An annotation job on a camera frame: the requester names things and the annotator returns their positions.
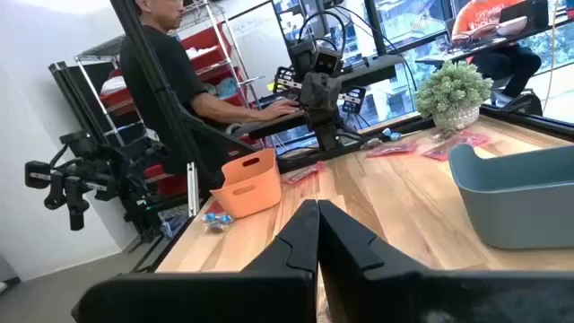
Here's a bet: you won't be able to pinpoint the orange plastic bin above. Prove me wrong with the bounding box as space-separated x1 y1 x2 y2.
209 147 283 220

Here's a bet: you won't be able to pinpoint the red shelf bin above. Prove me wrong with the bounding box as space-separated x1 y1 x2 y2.
99 75 135 109
178 24 232 62

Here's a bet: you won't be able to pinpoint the black folded panels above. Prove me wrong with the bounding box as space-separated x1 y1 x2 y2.
48 60 117 149

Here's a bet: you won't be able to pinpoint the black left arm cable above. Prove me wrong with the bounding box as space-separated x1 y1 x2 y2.
296 9 349 59

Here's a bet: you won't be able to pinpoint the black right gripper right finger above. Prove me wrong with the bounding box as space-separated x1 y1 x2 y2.
317 199 574 323

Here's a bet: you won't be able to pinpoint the dark laptop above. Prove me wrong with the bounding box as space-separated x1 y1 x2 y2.
497 0 551 31

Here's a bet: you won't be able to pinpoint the black office chair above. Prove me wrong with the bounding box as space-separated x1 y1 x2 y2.
491 87 544 117

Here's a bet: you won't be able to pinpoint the person's hand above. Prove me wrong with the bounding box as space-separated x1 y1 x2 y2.
264 98 302 121

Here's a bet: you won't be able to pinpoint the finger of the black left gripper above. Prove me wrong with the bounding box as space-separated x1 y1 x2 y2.
341 86 367 114
273 65 300 96

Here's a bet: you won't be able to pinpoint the green plant in white pot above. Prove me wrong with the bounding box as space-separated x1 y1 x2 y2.
414 60 494 131

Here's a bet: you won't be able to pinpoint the dark window desk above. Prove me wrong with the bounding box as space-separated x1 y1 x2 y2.
414 17 574 68

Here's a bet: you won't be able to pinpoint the black desk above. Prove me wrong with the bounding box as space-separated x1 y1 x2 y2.
248 111 315 141

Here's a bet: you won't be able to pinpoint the metal wire shelf rack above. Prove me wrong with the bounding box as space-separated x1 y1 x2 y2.
74 0 265 152

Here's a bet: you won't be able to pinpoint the teal plastic bin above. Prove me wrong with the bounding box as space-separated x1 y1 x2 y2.
448 143 574 250

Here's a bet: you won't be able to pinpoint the silver metal bracket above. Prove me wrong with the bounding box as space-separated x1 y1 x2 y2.
187 161 201 220

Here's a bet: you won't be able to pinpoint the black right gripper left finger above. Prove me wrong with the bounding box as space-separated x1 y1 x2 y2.
71 199 320 323

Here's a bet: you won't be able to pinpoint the person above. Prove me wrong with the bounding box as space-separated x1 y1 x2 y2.
118 0 302 140
450 0 544 99

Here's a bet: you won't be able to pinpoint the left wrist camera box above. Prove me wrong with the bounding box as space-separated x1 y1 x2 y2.
312 47 343 76

